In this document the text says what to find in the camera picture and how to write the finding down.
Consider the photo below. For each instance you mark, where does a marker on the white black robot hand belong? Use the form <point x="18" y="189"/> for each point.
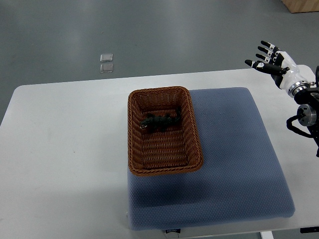
<point x="281" y="67"/>

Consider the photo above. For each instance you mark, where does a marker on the dark toy crocodile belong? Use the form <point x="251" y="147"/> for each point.
<point x="153" y="122"/>

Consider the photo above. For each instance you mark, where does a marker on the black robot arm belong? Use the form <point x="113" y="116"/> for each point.
<point x="306" y="95"/>

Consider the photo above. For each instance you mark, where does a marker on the brown wicker basket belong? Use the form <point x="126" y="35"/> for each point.
<point x="162" y="132"/>

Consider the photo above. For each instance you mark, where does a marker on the wooden box corner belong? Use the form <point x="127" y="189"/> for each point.
<point x="301" y="6"/>

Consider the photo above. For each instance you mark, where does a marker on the blue foam cushion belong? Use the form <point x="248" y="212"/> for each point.
<point x="241" y="178"/>

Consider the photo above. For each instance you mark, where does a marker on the black table control panel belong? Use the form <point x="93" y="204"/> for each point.
<point x="309" y="230"/>

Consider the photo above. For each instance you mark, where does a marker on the lower metal floor plate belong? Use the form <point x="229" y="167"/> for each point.
<point x="106" y="67"/>

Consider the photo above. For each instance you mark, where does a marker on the metal floor plate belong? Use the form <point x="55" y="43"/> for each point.
<point x="106" y="67"/>
<point x="106" y="57"/>

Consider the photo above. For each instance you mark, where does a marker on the upper metal floor plate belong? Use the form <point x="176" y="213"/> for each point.
<point x="106" y="57"/>

